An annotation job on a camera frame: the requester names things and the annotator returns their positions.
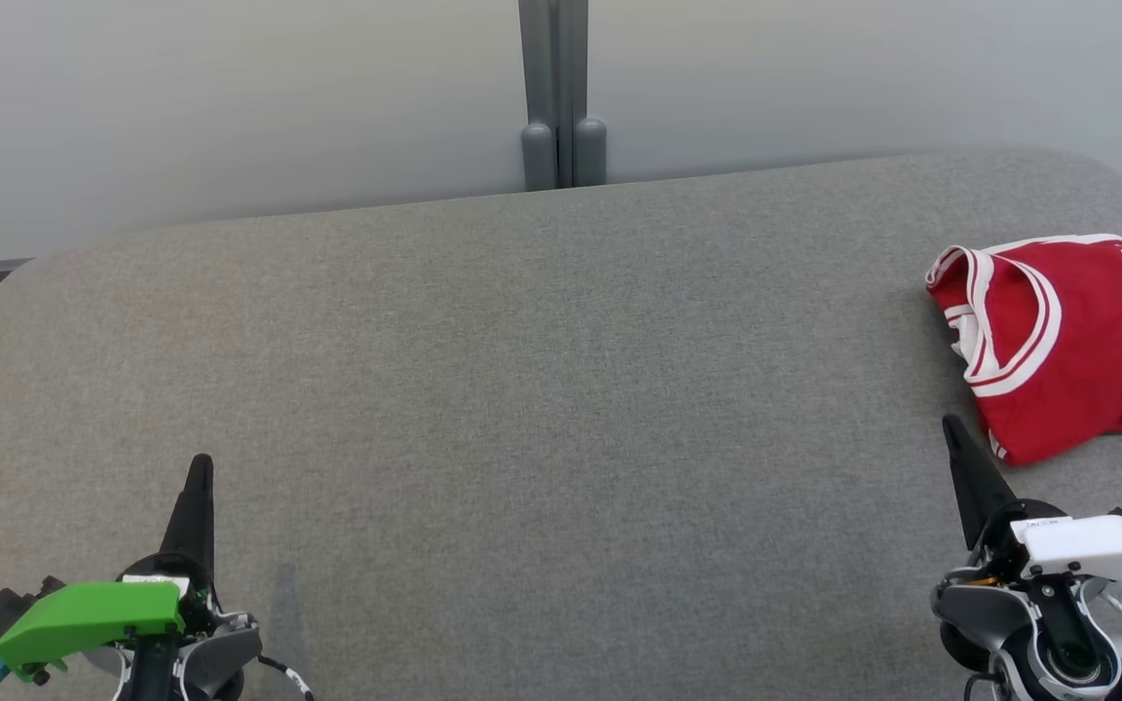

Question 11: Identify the grey fabric sofa seat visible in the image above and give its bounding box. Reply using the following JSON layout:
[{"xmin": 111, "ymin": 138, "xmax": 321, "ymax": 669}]
[{"xmin": 0, "ymin": 146, "xmax": 1122, "ymax": 701}]

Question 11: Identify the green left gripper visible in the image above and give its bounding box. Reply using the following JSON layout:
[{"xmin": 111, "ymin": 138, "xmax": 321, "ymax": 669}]
[{"xmin": 0, "ymin": 454, "xmax": 216, "ymax": 675}]

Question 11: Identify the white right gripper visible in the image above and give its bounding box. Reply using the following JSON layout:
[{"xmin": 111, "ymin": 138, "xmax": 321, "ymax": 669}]
[{"xmin": 941, "ymin": 414, "xmax": 1122, "ymax": 588}]

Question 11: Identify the grey partition post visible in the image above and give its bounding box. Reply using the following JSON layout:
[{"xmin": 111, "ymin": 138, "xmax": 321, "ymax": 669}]
[{"xmin": 519, "ymin": 0, "xmax": 609, "ymax": 191}]

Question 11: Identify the red basketball jersey white trim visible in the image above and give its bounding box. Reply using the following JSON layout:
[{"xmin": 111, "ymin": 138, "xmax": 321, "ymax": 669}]
[{"xmin": 924, "ymin": 234, "xmax": 1122, "ymax": 459}]

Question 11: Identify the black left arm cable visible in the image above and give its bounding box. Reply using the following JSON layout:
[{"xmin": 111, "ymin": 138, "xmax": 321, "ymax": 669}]
[{"xmin": 254, "ymin": 650, "xmax": 315, "ymax": 701}]

